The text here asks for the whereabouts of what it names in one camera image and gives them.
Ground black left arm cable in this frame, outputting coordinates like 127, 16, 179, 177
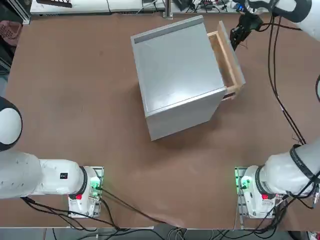
19, 196, 121, 231

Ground white shelf board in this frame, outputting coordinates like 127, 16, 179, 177
29, 0, 143, 15

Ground aluminium frame rail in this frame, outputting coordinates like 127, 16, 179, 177
13, 0, 33, 25

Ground black cable across table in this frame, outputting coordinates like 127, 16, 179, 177
98, 188, 181, 227

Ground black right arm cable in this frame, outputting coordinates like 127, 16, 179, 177
259, 14, 309, 146

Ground black comb-like rack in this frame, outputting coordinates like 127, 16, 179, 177
36, 0, 73, 8

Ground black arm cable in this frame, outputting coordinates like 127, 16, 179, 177
259, 14, 309, 146
19, 196, 121, 231

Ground pink perforated basket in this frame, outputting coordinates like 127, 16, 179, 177
0, 20, 24, 46

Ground gray steel cabinet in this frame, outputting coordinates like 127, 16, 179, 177
130, 15, 228, 143

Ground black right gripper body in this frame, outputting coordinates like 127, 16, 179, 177
236, 12, 263, 35

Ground aluminium profile post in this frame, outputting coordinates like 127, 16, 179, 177
162, 0, 174, 20

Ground gray drawer with silver handle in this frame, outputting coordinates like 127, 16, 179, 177
206, 20, 247, 102

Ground black electronic device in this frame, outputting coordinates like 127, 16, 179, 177
173, 0, 196, 12

